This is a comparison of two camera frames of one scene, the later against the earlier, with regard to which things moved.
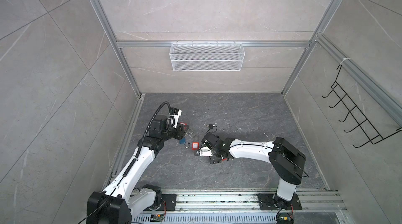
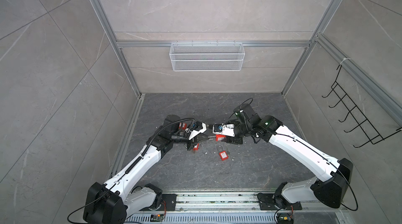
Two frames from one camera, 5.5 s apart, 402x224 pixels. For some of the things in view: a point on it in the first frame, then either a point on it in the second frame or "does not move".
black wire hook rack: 360,117 does not move
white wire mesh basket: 207,57 does not move
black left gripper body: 177,133 -> 191,143
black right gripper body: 213,159 -> 234,140
